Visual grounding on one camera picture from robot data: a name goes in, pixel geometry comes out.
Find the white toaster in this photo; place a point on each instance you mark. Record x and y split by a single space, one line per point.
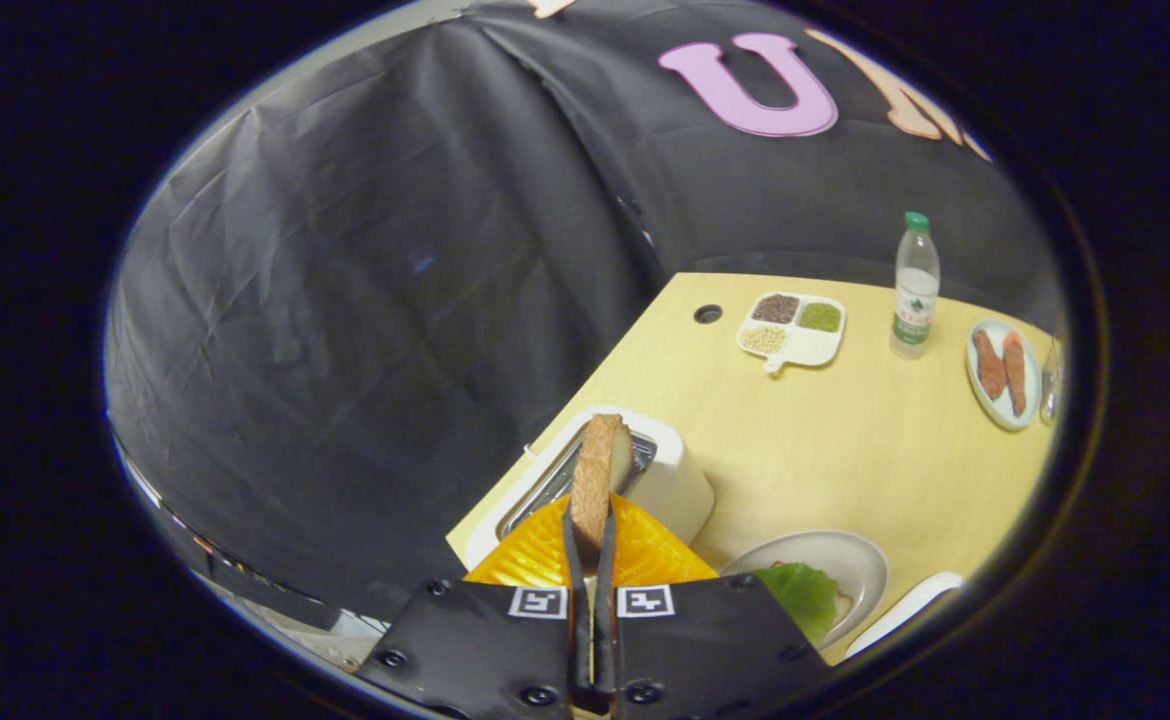
675 490

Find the beige round plate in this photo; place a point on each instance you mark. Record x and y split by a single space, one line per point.
835 555

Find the brown meat piece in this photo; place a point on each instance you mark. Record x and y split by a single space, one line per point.
1015 375
989 365

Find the clear water bottle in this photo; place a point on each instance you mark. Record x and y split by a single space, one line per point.
915 300

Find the small white bowl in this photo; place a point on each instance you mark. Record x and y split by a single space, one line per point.
905 610

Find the white divided seasoning tray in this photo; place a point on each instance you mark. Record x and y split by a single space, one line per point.
813 347

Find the pale green oval plate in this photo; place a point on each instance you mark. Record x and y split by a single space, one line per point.
990 405

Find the green lettuce leaf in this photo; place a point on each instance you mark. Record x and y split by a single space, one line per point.
800 595

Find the black backdrop cloth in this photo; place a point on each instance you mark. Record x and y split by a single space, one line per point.
345 300

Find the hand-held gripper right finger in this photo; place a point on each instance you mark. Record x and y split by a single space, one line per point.
705 650

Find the plain bread slice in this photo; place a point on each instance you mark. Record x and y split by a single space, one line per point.
595 470

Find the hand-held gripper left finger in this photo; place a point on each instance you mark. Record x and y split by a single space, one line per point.
485 650

